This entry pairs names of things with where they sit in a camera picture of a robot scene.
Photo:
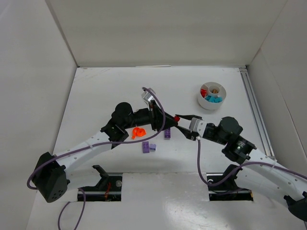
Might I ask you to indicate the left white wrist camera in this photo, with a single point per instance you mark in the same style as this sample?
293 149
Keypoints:
148 95

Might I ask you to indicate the white round divided container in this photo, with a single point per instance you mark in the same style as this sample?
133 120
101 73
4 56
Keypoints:
209 86

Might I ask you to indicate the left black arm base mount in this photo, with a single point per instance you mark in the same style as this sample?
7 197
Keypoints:
107 189

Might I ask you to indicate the teal lego brick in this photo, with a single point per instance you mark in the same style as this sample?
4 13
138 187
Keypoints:
213 99

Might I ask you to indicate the aluminium rail on right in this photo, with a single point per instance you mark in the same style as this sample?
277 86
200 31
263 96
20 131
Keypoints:
265 140

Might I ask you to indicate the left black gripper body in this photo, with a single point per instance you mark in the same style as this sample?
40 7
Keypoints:
156 119

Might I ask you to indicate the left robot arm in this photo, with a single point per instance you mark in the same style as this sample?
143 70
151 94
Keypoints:
51 175

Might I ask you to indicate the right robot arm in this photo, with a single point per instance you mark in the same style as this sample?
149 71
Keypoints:
252 169

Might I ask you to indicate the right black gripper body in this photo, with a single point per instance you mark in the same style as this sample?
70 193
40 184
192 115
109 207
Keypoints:
192 133

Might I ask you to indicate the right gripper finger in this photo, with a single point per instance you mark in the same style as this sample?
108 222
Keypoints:
189 117
184 131

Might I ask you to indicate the orange transparent lego piece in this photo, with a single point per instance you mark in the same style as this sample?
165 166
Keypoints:
138 132

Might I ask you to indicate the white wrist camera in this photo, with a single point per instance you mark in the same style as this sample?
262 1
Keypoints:
197 125
148 95

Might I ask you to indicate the large red lego brick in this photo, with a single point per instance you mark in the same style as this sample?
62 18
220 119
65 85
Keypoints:
203 93

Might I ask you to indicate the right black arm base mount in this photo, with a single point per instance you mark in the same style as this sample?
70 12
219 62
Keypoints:
228 190

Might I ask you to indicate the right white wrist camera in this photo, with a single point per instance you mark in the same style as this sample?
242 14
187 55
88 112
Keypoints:
197 125

